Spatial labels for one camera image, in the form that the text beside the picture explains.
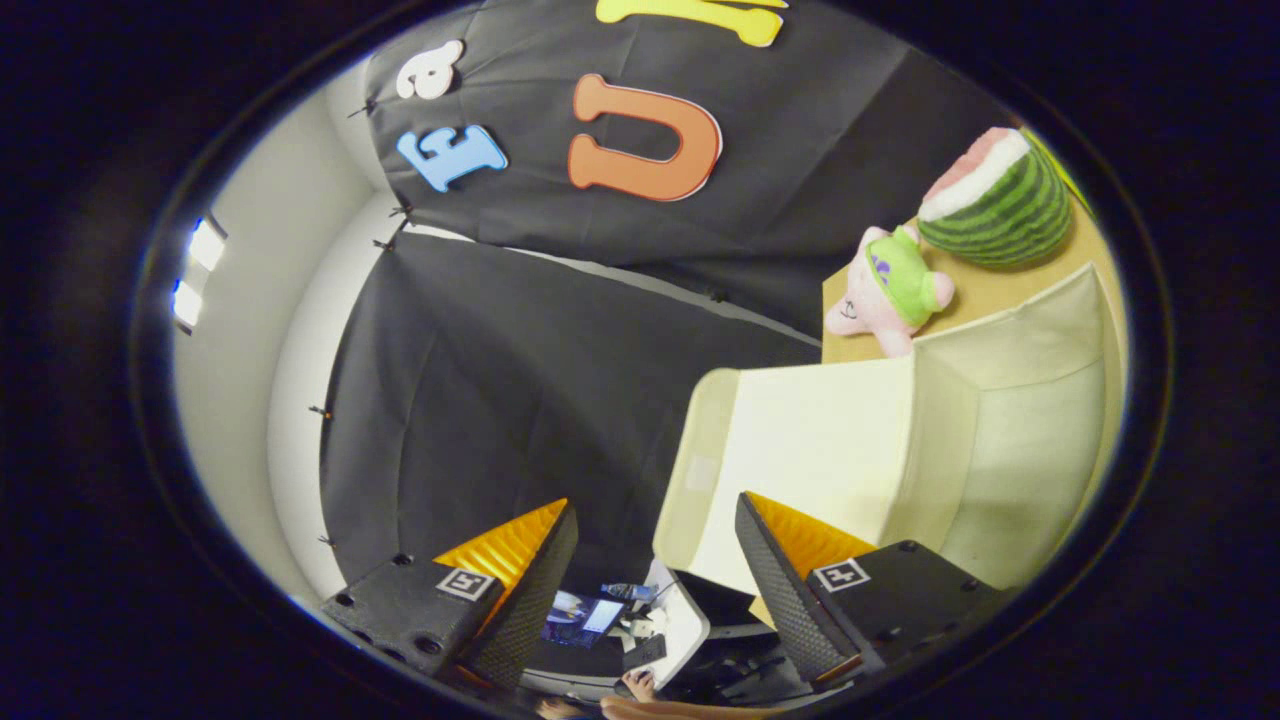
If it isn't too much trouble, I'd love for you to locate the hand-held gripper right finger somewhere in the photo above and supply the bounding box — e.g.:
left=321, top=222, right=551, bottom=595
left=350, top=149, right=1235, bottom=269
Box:
left=735, top=490, right=1012, bottom=687

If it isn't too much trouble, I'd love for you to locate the white side table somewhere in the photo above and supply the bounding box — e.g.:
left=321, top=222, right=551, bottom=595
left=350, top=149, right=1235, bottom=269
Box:
left=620, top=560, right=711, bottom=691

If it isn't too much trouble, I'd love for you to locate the open laptop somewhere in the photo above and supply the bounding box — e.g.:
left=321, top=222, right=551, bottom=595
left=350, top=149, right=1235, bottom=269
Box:
left=542, top=590, right=626, bottom=649

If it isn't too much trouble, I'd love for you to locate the long ceiling light panel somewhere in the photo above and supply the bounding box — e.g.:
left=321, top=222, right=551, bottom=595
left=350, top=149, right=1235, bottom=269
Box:
left=170, top=213, right=229, bottom=333

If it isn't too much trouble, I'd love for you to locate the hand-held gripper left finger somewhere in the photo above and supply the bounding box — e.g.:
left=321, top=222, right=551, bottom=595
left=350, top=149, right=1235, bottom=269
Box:
left=320, top=497, right=580, bottom=693

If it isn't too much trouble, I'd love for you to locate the pink plush toy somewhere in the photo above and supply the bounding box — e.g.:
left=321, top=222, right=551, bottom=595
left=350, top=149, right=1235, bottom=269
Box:
left=825, top=225, right=956, bottom=358

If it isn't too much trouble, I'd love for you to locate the watermelon slice plush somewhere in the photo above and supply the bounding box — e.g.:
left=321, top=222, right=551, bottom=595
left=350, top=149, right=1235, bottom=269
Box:
left=917, top=127, right=1073, bottom=268

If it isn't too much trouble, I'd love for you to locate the beige fabric storage box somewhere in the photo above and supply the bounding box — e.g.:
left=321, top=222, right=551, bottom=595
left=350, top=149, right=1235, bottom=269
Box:
left=653, top=262, right=1121, bottom=601

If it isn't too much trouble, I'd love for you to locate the black backdrop cloth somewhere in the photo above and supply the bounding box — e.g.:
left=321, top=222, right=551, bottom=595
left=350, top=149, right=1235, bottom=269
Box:
left=320, top=0, right=1011, bottom=601

